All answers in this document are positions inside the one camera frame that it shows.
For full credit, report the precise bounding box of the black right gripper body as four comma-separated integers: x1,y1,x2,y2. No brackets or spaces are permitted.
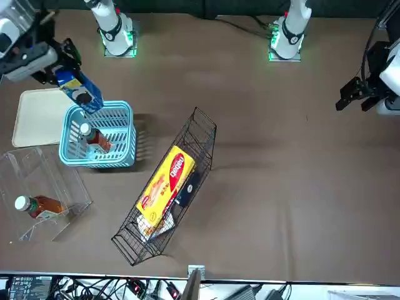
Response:
0,29,65,69

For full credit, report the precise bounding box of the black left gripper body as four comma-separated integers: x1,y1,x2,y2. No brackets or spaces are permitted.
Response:
359,40,391,99

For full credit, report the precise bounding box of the blue Oreo cookie box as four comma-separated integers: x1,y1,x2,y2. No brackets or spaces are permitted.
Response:
55,69,104,115

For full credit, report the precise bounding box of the amber tea bottle white cap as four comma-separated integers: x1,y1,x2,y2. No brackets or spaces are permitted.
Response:
79,122,115,154
14,194,68,221

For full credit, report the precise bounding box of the light blue plastic basket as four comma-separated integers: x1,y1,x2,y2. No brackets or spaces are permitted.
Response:
58,100,138,169

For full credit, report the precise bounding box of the clear acrylic beverage shelf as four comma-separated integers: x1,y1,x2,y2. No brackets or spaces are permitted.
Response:
0,145,94,243

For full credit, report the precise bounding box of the red and white snack box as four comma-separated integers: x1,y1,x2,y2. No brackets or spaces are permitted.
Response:
136,202,176,243

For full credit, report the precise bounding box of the cream plastic tray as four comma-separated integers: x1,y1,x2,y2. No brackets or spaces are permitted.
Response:
11,88,79,148

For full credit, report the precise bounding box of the yellow cracker box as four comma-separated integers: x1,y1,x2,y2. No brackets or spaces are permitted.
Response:
136,145,197,228

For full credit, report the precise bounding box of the brown board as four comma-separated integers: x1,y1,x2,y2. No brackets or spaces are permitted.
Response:
181,268,201,300

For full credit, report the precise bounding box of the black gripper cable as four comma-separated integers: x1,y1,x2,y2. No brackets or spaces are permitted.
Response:
361,0,398,84

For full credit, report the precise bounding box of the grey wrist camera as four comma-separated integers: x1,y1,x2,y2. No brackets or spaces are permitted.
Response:
2,46,59,83

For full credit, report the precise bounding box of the aluminium frame post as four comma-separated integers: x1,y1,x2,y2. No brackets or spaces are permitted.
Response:
376,0,400,31

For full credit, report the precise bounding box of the black base cable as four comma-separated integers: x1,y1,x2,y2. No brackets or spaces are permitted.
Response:
214,15,276,40

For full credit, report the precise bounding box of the black wire snack shelf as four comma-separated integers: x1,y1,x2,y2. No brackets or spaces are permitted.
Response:
111,106,218,267

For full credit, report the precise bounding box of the aluminium bracket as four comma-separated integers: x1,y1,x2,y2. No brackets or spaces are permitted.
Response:
187,264,206,279

